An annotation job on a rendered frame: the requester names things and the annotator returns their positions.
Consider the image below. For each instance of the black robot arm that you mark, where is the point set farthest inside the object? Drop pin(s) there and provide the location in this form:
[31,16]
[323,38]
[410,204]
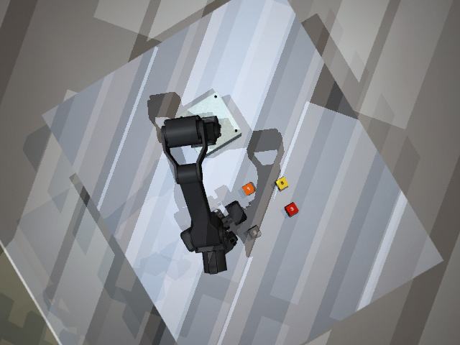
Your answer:
[206,233]

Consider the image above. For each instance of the yellow block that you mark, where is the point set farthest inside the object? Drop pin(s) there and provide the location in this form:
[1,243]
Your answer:
[281,183]

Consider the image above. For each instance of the red block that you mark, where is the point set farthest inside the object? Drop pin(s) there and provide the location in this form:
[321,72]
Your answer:
[291,209]

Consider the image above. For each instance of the orange block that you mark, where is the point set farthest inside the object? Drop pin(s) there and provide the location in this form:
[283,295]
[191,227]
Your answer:
[248,188]

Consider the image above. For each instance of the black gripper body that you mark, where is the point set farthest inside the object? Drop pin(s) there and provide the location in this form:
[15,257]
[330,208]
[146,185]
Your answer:
[236,214]

